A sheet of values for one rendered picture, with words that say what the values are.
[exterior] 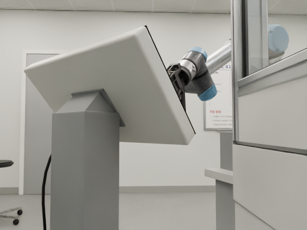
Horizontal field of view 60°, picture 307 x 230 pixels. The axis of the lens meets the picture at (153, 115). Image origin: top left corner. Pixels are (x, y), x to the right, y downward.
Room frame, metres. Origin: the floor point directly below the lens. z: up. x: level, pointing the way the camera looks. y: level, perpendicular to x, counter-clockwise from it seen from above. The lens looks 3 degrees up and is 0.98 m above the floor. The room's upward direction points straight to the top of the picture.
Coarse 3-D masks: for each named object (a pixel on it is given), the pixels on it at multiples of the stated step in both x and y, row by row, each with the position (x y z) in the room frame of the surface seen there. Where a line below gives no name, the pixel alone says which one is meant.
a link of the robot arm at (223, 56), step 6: (228, 42) 1.19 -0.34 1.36; (222, 48) 1.16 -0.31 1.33; (228, 48) 1.16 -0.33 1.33; (216, 54) 1.14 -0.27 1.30; (222, 54) 1.14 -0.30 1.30; (228, 54) 1.15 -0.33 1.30; (210, 60) 1.12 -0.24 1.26; (216, 60) 1.13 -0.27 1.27; (222, 60) 1.14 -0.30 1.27; (228, 60) 1.17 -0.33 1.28; (210, 66) 1.11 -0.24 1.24; (216, 66) 1.13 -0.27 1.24; (222, 66) 1.17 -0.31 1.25; (210, 72) 1.12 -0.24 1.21
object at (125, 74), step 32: (128, 32) 0.57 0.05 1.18; (32, 64) 0.86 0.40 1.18; (64, 64) 0.72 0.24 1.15; (96, 64) 0.65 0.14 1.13; (128, 64) 0.60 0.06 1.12; (160, 64) 0.60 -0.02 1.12; (64, 96) 0.84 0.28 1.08; (96, 96) 0.70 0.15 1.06; (128, 96) 0.67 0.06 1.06; (160, 96) 0.61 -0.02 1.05; (128, 128) 0.77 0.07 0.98; (160, 128) 0.69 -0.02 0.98; (192, 128) 0.70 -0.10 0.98
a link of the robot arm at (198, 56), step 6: (192, 48) 0.95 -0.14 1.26; (198, 48) 0.94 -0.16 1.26; (186, 54) 0.92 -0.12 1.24; (192, 54) 0.91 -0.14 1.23; (198, 54) 0.92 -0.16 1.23; (204, 54) 0.94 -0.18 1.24; (192, 60) 0.89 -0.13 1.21; (198, 60) 0.91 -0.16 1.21; (204, 60) 0.94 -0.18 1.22; (198, 66) 0.91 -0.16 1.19; (204, 66) 0.93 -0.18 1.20; (198, 72) 0.93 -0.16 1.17; (204, 72) 0.94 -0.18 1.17
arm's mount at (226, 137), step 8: (224, 136) 1.40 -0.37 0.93; (232, 136) 1.34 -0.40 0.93; (224, 144) 1.40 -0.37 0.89; (232, 144) 1.34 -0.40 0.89; (224, 152) 1.40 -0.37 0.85; (232, 152) 1.34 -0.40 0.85; (224, 160) 1.40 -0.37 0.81; (232, 160) 1.34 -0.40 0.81; (224, 168) 1.41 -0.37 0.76; (232, 168) 1.35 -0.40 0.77
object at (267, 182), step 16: (240, 144) 0.66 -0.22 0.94; (240, 160) 0.62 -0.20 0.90; (256, 160) 0.54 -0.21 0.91; (272, 160) 0.47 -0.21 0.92; (288, 160) 0.43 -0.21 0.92; (304, 160) 0.39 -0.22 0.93; (240, 176) 0.62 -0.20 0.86; (256, 176) 0.54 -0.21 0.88; (272, 176) 0.48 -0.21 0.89; (288, 176) 0.43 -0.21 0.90; (304, 176) 0.39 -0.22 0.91; (240, 192) 0.62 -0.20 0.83; (256, 192) 0.54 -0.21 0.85; (272, 192) 0.48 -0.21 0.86; (288, 192) 0.43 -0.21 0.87; (304, 192) 0.39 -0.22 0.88; (256, 208) 0.54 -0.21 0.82; (272, 208) 0.48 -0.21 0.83; (288, 208) 0.43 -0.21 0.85; (304, 208) 0.39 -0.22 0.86; (272, 224) 0.48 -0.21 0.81; (288, 224) 0.43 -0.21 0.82; (304, 224) 0.39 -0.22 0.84
